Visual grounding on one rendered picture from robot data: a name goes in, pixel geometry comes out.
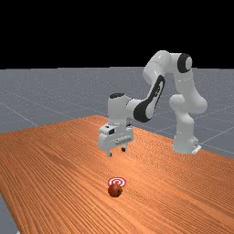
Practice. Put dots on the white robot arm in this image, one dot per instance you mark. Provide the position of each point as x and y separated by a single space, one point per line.
182 88

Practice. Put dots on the red apple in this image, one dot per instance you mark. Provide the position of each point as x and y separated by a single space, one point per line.
114 190

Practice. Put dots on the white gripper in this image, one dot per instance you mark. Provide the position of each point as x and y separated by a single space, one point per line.
115 137

